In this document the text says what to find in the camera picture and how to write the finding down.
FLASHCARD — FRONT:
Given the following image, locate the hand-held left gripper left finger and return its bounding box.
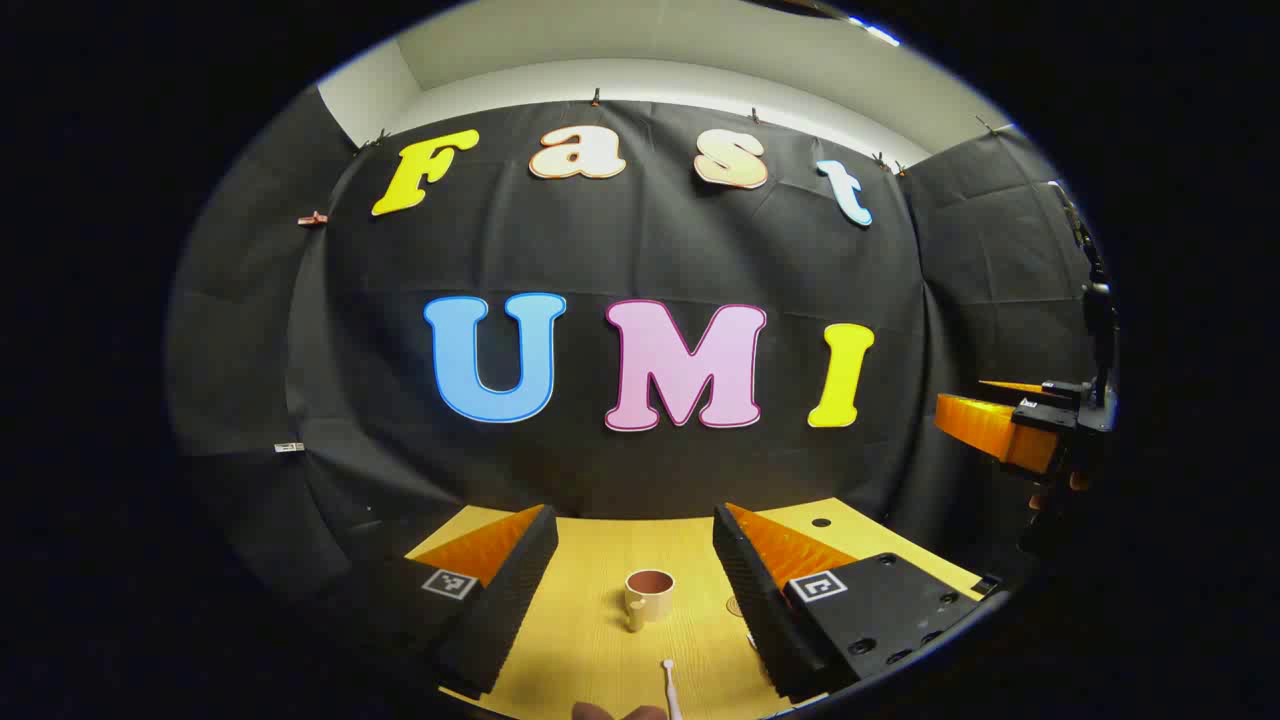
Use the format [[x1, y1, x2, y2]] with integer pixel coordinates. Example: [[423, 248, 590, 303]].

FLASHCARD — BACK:
[[325, 503, 561, 701]]

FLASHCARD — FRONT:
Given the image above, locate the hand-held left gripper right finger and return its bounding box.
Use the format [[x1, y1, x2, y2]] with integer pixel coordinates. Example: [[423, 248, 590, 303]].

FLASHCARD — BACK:
[[712, 501, 986, 704]]

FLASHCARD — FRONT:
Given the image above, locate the beige cup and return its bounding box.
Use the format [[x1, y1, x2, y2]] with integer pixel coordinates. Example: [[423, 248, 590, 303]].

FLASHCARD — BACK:
[[624, 569, 676, 633]]

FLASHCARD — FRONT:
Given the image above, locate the wooden desktop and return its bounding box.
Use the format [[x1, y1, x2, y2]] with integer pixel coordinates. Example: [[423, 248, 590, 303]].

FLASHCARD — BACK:
[[405, 497, 986, 720]]

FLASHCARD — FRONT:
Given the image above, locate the black backdrop cloth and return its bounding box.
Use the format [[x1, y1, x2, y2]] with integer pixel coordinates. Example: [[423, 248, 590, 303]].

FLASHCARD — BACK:
[[165, 85, 1111, 601]]

